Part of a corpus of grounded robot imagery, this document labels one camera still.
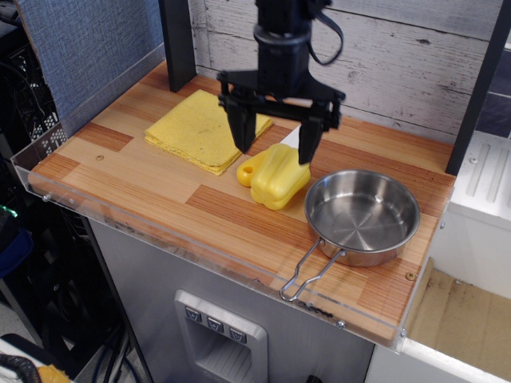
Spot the silver toy fridge dispenser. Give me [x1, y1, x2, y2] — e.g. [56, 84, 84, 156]
[174, 290, 269, 382]

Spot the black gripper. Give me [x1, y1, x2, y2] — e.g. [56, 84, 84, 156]
[217, 26, 344, 164]

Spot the yellow folded cloth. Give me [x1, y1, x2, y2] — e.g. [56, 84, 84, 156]
[144, 89, 274, 177]

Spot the black right vertical post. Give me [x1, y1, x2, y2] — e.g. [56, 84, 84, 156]
[445, 0, 510, 176]

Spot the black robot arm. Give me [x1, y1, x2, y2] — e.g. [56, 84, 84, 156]
[217, 1, 345, 164]

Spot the white knife yellow handle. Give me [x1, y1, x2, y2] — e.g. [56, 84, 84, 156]
[236, 125, 310, 195]

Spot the clear acrylic table guard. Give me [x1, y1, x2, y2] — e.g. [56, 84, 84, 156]
[12, 61, 454, 350]

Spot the stainless steel pan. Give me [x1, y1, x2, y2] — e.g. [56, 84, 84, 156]
[279, 169, 421, 302]

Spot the black vertical post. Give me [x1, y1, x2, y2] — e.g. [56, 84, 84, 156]
[158, 0, 196, 93]
[445, 0, 510, 176]

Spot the yellow object bottom left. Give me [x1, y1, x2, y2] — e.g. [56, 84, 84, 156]
[37, 365, 71, 383]

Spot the black left vertical post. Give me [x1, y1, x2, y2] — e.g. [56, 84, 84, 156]
[158, 0, 196, 93]

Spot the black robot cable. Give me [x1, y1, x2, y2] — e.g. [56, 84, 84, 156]
[307, 10, 345, 67]

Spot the blue fabric panel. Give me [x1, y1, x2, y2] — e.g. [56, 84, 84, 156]
[15, 1, 164, 136]

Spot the yellow plastic bell pepper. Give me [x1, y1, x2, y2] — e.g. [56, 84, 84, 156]
[250, 144, 311, 210]

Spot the white toy sink unit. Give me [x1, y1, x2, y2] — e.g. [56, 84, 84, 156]
[406, 132, 510, 382]

